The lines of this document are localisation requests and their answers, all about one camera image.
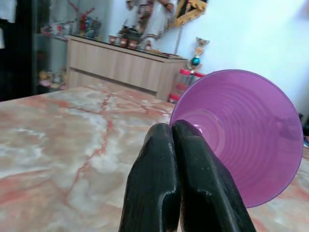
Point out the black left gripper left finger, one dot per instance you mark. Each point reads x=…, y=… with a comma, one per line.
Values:
x=152, y=174

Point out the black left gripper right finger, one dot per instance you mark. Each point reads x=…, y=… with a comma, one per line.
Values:
x=205, y=188

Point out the purple plastic cup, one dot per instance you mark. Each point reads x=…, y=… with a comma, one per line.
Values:
x=251, y=135

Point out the red and clear stand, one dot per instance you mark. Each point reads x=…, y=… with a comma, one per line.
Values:
x=184, y=84

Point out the light wood sideboard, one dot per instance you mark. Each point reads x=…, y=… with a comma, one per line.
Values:
x=120, y=65

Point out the colourful trophy with blue ball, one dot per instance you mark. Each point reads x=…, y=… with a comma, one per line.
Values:
x=197, y=56

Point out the red patterned small cup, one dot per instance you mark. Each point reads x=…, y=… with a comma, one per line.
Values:
x=123, y=41
x=113, y=39
x=132, y=43

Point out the pastel plush toys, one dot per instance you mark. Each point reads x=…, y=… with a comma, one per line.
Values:
x=51, y=78

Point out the white robed figurine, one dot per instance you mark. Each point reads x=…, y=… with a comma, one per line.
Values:
x=152, y=21

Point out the colourful figurine cluster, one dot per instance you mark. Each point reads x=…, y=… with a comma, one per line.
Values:
x=82, y=25

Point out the black glass display cabinet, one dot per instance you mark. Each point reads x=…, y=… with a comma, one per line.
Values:
x=26, y=46

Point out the gold ornate picture frame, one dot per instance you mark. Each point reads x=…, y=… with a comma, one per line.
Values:
x=190, y=12

